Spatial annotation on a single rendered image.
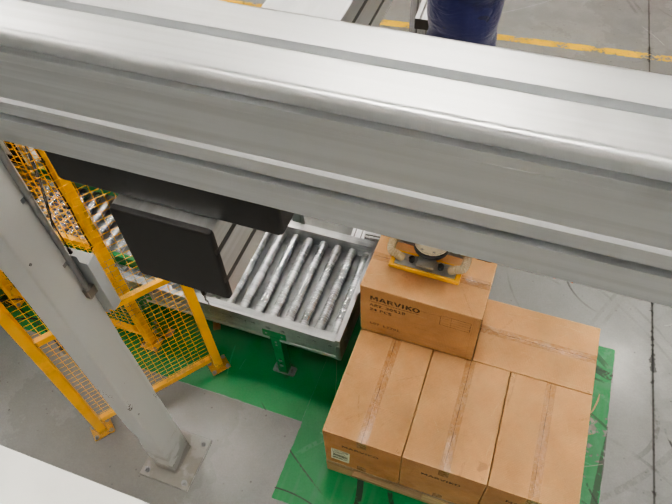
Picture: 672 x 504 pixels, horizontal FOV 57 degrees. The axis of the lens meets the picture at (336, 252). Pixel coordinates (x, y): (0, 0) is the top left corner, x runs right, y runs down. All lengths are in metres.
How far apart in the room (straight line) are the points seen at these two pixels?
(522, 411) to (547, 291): 1.27
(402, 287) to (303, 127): 2.64
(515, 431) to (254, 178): 2.82
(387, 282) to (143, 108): 2.63
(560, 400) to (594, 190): 2.95
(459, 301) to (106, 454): 2.18
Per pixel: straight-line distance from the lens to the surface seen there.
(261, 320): 3.38
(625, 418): 4.01
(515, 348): 3.40
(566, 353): 3.45
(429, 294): 3.02
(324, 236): 3.68
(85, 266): 2.31
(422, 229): 0.44
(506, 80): 0.40
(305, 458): 3.66
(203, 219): 0.54
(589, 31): 6.59
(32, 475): 0.27
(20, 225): 2.08
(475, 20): 2.06
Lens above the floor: 3.44
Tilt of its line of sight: 52 degrees down
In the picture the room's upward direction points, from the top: 4 degrees counter-clockwise
